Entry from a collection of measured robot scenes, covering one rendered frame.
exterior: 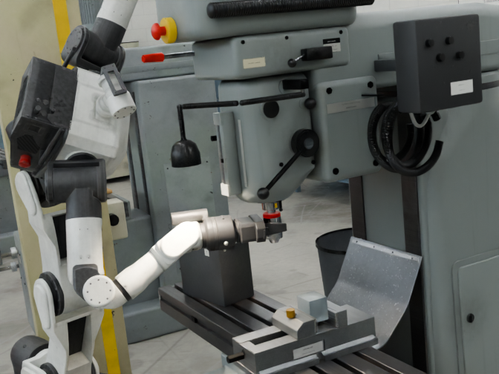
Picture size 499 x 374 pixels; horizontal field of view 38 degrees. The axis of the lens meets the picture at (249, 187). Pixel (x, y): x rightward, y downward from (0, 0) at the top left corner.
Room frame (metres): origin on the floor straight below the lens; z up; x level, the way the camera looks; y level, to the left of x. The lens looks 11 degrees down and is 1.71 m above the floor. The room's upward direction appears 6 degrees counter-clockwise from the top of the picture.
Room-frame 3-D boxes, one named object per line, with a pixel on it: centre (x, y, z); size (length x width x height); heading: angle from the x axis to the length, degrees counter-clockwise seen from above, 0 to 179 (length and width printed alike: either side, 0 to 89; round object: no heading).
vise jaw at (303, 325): (1.72, -0.08, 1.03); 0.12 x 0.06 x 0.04; 26
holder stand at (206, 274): (2.24, 0.14, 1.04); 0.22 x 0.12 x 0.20; 39
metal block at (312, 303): (1.74, -0.13, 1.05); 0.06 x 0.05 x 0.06; 26
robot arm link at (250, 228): (1.87, 0.04, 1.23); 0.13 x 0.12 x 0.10; 10
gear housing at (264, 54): (1.90, -0.09, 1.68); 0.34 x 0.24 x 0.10; 118
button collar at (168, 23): (1.77, 0.15, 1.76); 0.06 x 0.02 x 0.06; 28
